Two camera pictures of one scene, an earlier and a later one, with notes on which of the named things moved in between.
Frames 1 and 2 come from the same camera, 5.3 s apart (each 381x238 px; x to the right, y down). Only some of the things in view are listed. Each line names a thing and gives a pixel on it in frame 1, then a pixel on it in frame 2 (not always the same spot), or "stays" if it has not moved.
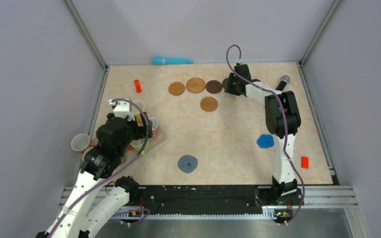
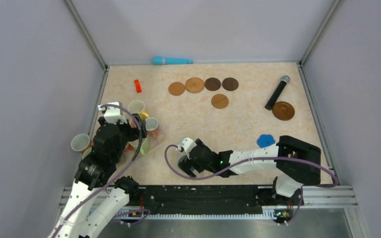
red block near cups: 137,86 stays
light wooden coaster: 209,104 → 220,101
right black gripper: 228,89 → 186,164
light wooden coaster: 176,88 stays
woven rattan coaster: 195,85 stays
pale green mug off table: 86,152 stays
